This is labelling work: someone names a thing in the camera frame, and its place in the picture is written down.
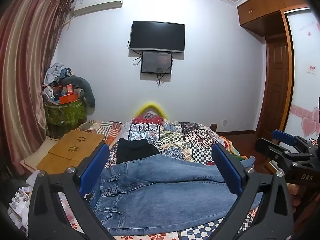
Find floral checked bed sheet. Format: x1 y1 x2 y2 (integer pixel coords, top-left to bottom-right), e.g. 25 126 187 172
57 197 266 240

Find pile of clothes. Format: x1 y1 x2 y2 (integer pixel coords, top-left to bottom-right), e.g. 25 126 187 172
43 62 75 86

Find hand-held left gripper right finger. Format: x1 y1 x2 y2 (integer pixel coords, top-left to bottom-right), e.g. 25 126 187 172
211 143 294 240

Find pile of small packages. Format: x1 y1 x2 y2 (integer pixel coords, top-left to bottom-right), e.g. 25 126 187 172
7 176 37 232

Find yellow curved headboard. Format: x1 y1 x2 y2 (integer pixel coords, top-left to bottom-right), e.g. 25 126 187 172
132 101 169 118

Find black pants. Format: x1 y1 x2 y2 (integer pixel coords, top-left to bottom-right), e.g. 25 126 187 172
116 138 161 165

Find light blue ripped jeans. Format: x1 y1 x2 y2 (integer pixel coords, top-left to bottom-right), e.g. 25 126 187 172
110 154 256 184

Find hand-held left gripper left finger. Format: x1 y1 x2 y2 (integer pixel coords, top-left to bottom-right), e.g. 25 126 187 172
27 143 115 240

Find green patterned storage bag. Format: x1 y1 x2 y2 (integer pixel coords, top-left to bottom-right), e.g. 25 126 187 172
44 99 88 127

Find wooden folding lap desk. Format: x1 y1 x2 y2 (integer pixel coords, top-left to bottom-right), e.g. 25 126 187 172
37 130 105 175

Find person's right hand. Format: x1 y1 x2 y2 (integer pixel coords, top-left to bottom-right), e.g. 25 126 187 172
287 182 309 209

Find black wall television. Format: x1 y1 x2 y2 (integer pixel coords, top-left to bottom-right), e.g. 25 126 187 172
129 21 186 54

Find brown wooden door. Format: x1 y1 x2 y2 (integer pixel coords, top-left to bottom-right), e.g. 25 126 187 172
257 36 293 138

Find pink striped curtain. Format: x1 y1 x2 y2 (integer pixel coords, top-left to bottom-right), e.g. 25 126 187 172
0 0 73 177

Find white heart print wardrobe door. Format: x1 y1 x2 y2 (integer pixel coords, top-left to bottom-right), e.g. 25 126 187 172
285 7 320 144

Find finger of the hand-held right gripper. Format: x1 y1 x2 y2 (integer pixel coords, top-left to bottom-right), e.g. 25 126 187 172
254 137 299 167
272 129 310 153

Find beige flat board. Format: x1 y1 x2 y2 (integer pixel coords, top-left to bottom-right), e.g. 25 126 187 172
19 137 66 174

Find wooden overhead cabinet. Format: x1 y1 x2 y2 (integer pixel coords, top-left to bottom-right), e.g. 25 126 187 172
237 0 316 37

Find orange flat box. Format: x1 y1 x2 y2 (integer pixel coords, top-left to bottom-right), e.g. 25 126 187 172
59 94 79 105

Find blue denim jeans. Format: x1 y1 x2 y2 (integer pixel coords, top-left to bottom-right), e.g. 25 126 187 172
89 167 264 231

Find small black wall monitor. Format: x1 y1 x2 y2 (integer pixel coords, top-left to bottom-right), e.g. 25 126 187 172
141 51 173 75

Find white air conditioner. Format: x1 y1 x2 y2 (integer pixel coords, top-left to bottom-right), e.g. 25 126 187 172
72 0 125 17

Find striped patchwork cloth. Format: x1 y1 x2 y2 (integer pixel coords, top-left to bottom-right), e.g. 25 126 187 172
80 121 124 146

